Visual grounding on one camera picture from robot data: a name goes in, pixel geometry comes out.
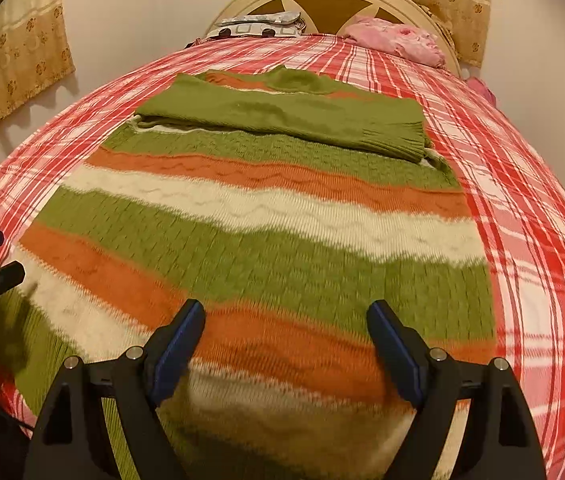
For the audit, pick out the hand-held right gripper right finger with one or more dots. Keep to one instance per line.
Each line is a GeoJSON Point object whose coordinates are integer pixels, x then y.
{"type": "Point", "coordinates": [397, 355]}

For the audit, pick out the green orange white striped sweater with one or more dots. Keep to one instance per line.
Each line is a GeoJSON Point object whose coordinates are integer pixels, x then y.
{"type": "Point", "coordinates": [262, 260]}

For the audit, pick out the beige floral curtain panel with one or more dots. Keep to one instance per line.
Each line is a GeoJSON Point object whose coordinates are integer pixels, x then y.
{"type": "Point", "coordinates": [452, 5]}

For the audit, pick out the cream wooden headboard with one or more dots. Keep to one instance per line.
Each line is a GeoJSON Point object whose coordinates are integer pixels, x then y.
{"type": "Point", "coordinates": [332, 5]}

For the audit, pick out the pink floral pillow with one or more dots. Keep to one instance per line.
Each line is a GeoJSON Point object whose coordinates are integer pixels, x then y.
{"type": "Point", "coordinates": [397, 40]}

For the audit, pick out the red plaid bed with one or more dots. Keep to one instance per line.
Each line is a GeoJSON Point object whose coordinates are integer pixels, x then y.
{"type": "Point", "coordinates": [537, 210]}

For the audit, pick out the pink cloth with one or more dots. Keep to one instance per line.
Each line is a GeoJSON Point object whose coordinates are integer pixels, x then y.
{"type": "Point", "coordinates": [479, 87]}

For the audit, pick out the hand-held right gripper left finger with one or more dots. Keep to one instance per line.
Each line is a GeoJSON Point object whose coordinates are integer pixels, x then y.
{"type": "Point", "coordinates": [177, 355]}

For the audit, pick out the wide beige floral curtain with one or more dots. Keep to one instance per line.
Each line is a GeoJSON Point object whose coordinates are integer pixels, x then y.
{"type": "Point", "coordinates": [17, 60]}

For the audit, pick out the grey patterned pillow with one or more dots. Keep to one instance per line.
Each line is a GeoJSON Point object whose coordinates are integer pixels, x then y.
{"type": "Point", "coordinates": [257, 22]}

